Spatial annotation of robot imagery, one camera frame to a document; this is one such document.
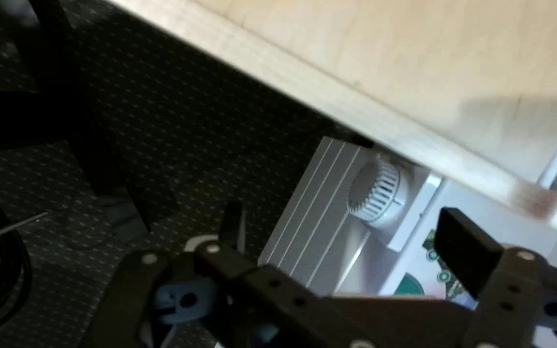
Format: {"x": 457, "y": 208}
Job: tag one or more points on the wooden pullout table board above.
{"x": 467, "y": 88}

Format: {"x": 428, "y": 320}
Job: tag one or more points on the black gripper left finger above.
{"x": 153, "y": 295}

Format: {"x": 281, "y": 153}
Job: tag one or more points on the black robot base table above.
{"x": 60, "y": 109}

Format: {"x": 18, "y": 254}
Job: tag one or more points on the white wall heater unit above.
{"x": 364, "y": 215}

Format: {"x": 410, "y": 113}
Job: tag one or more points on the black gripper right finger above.
{"x": 515, "y": 287}

